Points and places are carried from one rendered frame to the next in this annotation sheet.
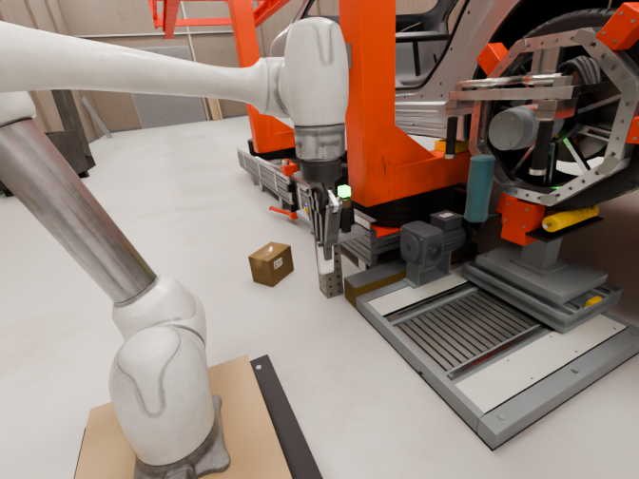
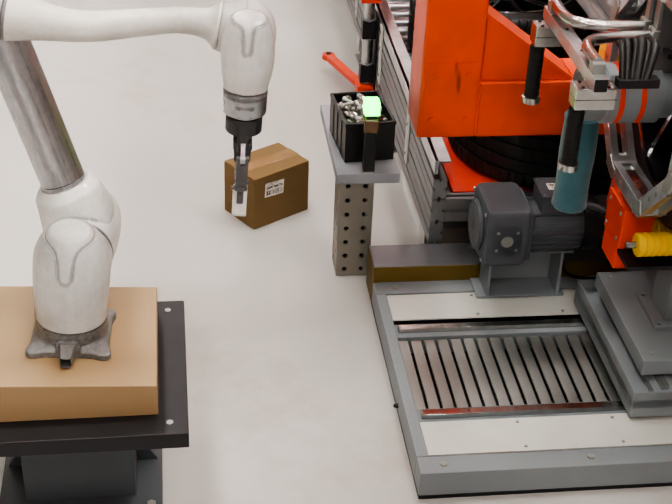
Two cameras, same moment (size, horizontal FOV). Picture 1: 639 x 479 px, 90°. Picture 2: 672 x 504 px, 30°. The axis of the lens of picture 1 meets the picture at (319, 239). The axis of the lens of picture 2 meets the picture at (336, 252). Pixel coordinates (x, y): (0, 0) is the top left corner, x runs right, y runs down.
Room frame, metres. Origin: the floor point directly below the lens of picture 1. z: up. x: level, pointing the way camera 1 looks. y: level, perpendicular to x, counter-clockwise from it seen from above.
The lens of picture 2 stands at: (-1.59, -0.78, 2.05)
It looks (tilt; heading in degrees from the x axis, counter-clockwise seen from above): 32 degrees down; 14
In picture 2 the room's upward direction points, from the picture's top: 3 degrees clockwise
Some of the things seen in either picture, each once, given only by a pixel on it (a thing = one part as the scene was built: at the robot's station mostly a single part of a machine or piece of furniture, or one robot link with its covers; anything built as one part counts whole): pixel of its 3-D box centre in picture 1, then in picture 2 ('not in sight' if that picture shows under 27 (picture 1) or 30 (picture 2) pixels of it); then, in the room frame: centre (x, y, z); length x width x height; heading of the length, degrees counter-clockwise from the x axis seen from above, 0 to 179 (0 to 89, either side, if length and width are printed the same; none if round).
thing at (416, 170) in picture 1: (427, 152); (568, 64); (1.61, -0.59, 0.69); 0.52 x 0.17 x 0.35; 112
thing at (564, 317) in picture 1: (532, 281); (668, 341); (1.22, -0.97, 0.13); 0.50 x 0.36 x 0.10; 22
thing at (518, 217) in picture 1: (528, 218); (642, 227); (1.17, -0.85, 0.48); 0.16 x 0.12 x 0.17; 112
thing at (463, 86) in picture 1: (496, 71); (600, 1); (1.20, -0.66, 1.03); 0.19 x 0.18 x 0.11; 112
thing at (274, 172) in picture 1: (295, 188); (382, 30); (2.66, 0.16, 0.28); 2.47 x 0.09 x 0.22; 22
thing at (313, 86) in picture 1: (314, 74); (248, 48); (0.61, -0.02, 1.06); 0.13 x 0.11 x 0.16; 17
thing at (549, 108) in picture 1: (556, 107); (592, 94); (0.92, -0.69, 0.93); 0.09 x 0.05 x 0.05; 112
